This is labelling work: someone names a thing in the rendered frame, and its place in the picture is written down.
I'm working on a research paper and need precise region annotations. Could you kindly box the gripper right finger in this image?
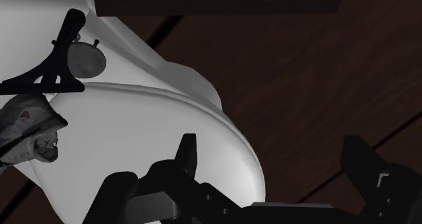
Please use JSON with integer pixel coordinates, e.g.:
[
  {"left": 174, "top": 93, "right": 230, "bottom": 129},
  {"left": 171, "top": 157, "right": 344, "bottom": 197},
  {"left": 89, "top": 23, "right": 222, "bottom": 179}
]
[{"left": 339, "top": 135, "right": 422, "bottom": 224}]

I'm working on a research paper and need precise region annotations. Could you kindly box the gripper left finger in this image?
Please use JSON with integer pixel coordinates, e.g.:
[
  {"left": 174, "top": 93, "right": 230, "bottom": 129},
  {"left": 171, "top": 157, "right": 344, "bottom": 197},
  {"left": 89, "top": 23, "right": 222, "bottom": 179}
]
[{"left": 82, "top": 133, "right": 245, "bottom": 224}]

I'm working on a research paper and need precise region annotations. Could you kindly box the white toilet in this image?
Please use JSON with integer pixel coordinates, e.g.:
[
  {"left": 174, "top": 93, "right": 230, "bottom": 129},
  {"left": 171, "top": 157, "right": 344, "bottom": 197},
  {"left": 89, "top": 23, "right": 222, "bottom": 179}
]
[{"left": 0, "top": 0, "right": 266, "bottom": 224}]

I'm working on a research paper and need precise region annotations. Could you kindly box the black stand with grey disc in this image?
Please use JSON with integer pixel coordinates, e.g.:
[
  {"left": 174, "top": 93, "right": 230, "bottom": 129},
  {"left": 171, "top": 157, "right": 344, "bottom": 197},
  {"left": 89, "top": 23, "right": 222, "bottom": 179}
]
[{"left": 0, "top": 7, "right": 108, "bottom": 96}]

